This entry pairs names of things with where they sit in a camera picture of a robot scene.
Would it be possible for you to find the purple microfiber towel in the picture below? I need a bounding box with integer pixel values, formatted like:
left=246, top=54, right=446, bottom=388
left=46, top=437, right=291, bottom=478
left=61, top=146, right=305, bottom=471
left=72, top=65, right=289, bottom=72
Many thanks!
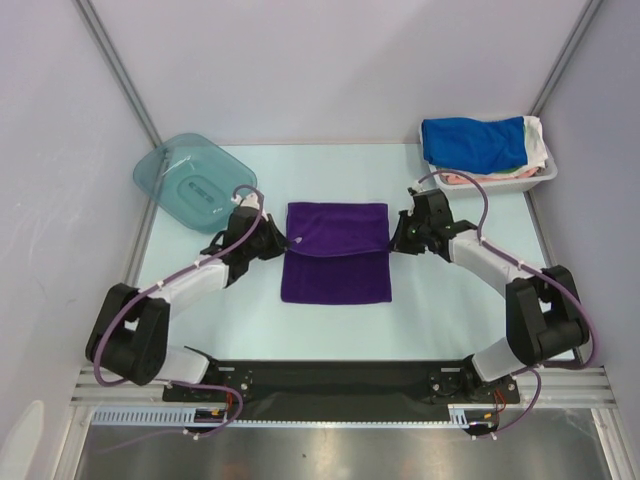
left=281, top=202, right=392, bottom=306

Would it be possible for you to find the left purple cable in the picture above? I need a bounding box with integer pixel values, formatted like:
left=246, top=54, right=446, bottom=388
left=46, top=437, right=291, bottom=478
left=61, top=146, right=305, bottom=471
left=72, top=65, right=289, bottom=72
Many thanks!
left=92, top=184, right=265, bottom=441

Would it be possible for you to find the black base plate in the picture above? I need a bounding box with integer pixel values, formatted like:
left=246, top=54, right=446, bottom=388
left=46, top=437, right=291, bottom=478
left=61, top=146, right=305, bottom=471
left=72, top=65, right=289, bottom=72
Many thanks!
left=162, top=360, right=520, bottom=423

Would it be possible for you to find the white slotted cable duct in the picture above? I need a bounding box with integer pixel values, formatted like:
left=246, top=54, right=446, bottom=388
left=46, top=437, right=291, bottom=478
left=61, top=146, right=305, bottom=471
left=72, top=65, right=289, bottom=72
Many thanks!
left=91, top=406, right=470, bottom=429

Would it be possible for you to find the right aluminium frame post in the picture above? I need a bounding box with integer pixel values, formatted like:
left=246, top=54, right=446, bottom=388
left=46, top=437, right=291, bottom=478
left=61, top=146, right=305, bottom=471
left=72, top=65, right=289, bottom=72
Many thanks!
left=529, top=0, right=605, bottom=116

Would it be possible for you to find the aluminium frame post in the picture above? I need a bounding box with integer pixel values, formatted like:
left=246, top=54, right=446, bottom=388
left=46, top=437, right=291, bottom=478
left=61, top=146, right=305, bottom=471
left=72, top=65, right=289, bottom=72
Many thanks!
left=529, top=0, right=605, bottom=116
left=73, top=0, right=163, bottom=148

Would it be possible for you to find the left aluminium frame post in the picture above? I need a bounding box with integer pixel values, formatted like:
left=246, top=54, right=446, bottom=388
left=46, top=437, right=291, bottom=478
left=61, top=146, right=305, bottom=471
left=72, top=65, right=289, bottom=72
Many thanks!
left=73, top=0, right=163, bottom=148

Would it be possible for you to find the white plastic basket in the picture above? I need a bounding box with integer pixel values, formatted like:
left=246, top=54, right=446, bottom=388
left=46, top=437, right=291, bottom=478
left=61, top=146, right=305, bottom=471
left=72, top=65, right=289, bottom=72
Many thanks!
left=418, top=124, right=558, bottom=197

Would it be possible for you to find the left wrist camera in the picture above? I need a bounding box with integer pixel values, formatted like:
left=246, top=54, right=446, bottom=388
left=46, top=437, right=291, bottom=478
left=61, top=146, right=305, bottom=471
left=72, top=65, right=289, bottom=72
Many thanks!
left=232, top=193, right=262, bottom=214

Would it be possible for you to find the green microfiber towel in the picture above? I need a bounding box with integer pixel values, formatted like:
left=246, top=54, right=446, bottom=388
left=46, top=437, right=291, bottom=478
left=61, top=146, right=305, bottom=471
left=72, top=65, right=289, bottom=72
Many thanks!
left=493, top=166, right=529, bottom=176

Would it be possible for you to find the blue towel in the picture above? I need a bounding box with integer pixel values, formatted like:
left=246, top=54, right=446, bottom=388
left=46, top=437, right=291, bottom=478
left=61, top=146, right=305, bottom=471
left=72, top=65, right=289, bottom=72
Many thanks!
left=420, top=117, right=528, bottom=175

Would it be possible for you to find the pink towel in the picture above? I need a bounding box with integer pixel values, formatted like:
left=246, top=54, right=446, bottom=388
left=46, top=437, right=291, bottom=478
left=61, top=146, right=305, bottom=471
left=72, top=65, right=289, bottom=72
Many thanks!
left=440, top=169, right=540, bottom=185

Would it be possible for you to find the purple cable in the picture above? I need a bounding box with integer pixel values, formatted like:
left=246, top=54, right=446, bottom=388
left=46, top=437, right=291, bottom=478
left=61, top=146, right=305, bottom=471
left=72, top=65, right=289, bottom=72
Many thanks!
left=92, top=184, right=265, bottom=441
left=412, top=170, right=601, bottom=441

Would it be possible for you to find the aluminium rail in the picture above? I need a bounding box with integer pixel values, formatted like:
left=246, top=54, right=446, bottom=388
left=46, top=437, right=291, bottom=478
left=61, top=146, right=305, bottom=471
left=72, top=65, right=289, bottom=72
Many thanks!
left=70, top=367, right=616, bottom=408

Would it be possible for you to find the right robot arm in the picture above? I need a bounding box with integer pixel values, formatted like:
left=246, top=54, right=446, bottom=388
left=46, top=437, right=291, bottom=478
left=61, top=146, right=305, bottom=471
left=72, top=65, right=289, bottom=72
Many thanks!
left=389, top=188, right=591, bottom=402

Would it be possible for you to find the translucent blue plastic tray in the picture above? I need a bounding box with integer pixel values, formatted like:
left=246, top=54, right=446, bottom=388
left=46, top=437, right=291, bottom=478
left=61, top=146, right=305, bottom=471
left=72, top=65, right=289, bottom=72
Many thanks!
left=133, top=133, right=257, bottom=235

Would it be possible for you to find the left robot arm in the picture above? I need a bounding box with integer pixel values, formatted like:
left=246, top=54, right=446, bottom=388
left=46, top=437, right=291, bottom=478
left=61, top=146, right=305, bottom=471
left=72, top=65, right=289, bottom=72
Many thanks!
left=85, top=207, right=290, bottom=400

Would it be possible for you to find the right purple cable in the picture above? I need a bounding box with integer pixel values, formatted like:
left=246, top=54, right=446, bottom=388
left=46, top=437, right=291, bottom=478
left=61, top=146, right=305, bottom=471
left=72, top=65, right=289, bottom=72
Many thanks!
left=412, top=170, right=601, bottom=441

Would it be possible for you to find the white towel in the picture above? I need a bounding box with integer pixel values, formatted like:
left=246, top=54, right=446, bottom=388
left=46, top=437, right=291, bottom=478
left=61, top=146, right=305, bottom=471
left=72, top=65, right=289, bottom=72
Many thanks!
left=523, top=116, right=549, bottom=169

